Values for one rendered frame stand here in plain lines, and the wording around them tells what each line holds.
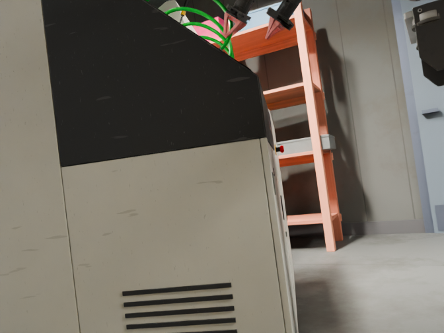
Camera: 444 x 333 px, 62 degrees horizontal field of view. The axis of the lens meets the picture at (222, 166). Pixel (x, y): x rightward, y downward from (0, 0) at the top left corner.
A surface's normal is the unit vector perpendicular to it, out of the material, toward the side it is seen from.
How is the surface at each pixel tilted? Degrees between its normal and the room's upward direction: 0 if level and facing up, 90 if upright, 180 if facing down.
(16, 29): 90
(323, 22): 90
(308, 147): 90
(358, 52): 90
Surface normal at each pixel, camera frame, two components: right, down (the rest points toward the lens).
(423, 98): -0.51, 0.04
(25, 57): -0.17, -0.01
